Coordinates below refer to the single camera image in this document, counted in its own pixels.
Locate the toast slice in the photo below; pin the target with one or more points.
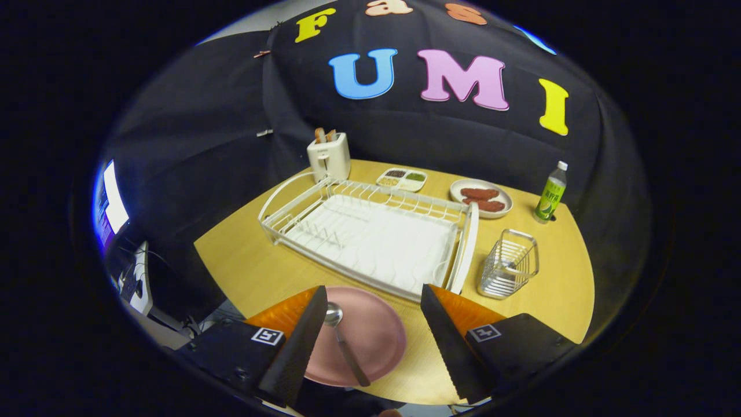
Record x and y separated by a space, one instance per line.
319 135
331 136

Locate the black backdrop cloth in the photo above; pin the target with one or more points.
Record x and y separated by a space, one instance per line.
220 116

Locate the white computer case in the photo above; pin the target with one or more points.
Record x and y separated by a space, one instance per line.
142 284

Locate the pink plate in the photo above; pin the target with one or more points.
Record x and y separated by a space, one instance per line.
376 336

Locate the white divided condiment dish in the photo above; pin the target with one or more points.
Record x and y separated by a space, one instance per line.
402 180

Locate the white toaster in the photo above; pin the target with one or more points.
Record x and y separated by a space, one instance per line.
329 159

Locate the white plate with sausages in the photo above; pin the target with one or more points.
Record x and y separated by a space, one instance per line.
457 194

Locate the green label drink bottle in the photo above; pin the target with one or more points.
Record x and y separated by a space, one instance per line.
550 200

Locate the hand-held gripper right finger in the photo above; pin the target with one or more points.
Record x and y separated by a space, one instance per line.
446 347

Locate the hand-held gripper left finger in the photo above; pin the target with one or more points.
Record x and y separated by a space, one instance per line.
304 347

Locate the red sausage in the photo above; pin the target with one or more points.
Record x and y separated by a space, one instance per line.
479 193
486 205

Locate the computer monitor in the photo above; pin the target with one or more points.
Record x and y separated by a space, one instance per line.
113 202

